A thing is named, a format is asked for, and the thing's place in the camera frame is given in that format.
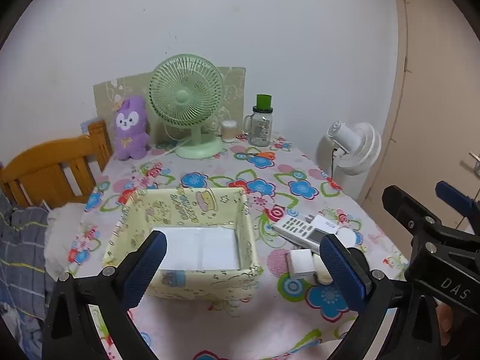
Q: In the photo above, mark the white standing fan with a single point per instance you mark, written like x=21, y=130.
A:
x=356, y=146

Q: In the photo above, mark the blue paper piece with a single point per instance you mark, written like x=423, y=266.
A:
x=88, y=126

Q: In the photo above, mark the blue patterned cloth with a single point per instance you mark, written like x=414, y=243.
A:
x=18, y=333

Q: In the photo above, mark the white remote control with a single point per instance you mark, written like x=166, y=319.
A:
x=292, y=227

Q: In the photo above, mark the purple plush toy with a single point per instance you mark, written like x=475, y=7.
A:
x=129, y=127

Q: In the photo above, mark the wooden bed headboard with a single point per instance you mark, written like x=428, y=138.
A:
x=48, y=165

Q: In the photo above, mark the green desk fan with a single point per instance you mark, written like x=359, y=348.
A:
x=185, y=97

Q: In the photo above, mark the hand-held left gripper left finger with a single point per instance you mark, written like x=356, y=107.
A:
x=144, y=270

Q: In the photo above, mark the person's right hand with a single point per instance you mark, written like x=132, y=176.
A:
x=445, y=322

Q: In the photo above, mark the cotton swab jar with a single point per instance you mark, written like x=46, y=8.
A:
x=228, y=131

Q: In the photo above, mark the blue plaid blanket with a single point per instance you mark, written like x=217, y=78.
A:
x=22, y=251

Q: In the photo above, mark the yellow printed storage box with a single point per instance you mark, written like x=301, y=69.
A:
x=195, y=206

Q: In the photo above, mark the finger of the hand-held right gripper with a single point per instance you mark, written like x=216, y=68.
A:
x=408, y=210
x=453, y=195

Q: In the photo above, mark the floral tablecloth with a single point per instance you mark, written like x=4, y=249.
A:
x=232, y=172

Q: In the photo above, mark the beige patterned board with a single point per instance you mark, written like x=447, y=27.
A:
x=232, y=90

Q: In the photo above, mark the white cube adapter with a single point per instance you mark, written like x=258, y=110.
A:
x=300, y=264

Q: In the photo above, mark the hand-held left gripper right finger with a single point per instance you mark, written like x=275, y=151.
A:
x=341, y=273

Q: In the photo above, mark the glass mug jar green lid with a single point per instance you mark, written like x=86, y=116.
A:
x=260, y=127

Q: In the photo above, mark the beige door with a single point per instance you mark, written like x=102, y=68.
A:
x=431, y=101

